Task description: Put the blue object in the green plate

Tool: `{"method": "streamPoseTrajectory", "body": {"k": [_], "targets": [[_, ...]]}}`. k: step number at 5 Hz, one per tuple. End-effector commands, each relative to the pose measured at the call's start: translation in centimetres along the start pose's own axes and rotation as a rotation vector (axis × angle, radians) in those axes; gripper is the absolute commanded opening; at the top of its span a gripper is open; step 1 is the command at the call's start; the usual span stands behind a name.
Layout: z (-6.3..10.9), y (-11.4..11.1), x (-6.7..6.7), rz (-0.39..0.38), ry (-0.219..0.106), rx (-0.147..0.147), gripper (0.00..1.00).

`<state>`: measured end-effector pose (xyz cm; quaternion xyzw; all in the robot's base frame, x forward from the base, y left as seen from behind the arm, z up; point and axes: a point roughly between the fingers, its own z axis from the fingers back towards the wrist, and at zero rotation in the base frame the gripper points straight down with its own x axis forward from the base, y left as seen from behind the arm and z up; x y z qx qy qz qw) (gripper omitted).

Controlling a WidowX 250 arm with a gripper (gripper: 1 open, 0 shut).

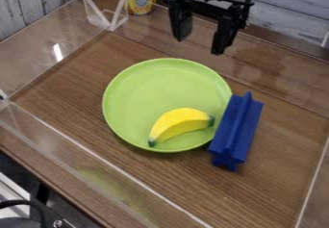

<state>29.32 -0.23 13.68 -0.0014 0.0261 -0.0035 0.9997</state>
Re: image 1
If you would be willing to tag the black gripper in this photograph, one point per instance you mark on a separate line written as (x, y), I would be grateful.
(181, 10)

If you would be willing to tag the green round plate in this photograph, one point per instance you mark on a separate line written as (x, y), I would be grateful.
(153, 87)

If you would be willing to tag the yellow toy banana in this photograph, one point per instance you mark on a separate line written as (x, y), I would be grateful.
(177, 122)

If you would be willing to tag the clear acrylic corner bracket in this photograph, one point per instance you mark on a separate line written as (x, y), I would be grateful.
(106, 19)

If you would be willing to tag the clear acrylic front wall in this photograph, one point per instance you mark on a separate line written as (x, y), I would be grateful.
(107, 193)

